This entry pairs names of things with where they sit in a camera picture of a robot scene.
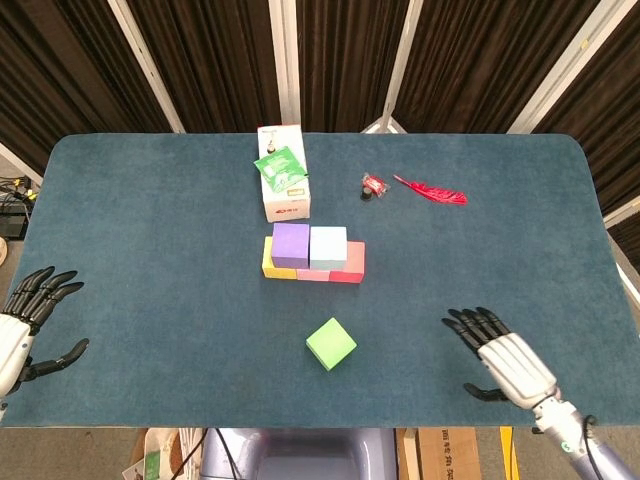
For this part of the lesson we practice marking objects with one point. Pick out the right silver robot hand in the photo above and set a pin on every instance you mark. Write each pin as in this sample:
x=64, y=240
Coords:
x=515, y=367

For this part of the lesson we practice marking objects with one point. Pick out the white metal frame post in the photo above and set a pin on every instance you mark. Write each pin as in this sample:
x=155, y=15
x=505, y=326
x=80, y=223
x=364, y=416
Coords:
x=400, y=65
x=285, y=60
x=565, y=65
x=625, y=212
x=17, y=162
x=145, y=60

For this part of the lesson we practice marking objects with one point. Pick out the red foam cube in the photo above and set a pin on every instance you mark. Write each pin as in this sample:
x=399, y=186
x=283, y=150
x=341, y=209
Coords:
x=355, y=262

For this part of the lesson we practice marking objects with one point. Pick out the printed paper bag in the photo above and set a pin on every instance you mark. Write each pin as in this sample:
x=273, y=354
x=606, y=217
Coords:
x=160, y=450

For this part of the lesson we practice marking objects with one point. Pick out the black device box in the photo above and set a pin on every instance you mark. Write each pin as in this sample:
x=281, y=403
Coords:
x=12, y=225

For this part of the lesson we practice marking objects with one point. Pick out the green foam cube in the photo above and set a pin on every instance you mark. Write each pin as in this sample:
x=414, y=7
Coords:
x=330, y=342

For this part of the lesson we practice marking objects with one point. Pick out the wooden plank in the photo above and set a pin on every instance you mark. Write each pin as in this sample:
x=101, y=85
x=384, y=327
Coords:
x=407, y=455

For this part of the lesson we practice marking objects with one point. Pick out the teal felt table cover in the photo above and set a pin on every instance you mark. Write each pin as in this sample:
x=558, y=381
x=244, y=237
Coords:
x=125, y=225

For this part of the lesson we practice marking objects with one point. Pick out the green sachet packet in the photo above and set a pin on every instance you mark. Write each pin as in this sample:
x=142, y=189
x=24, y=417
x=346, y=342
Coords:
x=280, y=167

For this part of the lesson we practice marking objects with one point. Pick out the purple-grey robot torso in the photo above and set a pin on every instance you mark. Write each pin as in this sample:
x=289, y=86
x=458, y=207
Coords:
x=310, y=455

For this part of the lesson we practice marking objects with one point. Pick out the white cardboard box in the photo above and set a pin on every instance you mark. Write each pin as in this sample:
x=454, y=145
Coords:
x=287, y=205

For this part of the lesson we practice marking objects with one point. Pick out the pink foam cube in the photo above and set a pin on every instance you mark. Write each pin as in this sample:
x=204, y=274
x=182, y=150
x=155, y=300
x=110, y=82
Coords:
x=312, y=275

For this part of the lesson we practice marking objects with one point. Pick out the light blue foam cube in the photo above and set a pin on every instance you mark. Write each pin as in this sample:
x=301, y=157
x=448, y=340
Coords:
x=327, y=245

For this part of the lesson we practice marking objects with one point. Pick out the red feather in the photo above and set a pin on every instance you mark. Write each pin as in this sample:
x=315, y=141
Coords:
x=435, y=192

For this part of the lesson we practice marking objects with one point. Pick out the purple foam cube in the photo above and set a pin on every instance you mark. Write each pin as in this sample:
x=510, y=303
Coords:
x=290, y=245

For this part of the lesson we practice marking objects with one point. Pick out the brown cardboard box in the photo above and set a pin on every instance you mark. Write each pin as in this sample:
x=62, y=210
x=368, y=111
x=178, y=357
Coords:
x=447, y=455

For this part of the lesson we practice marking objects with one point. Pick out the small black cap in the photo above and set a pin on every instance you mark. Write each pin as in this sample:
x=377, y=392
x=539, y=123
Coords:
x=367, y=194

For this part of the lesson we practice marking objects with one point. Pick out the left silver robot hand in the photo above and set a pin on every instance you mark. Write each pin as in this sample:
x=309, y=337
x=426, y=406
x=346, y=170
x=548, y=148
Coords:
x=12, y=340

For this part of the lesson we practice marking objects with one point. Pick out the yellow foam cube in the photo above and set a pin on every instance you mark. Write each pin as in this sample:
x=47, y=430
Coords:
x=267, y=260

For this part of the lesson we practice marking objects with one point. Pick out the red candy wrapper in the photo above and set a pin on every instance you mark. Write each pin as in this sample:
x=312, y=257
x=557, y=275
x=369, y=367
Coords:
x=377, y=183

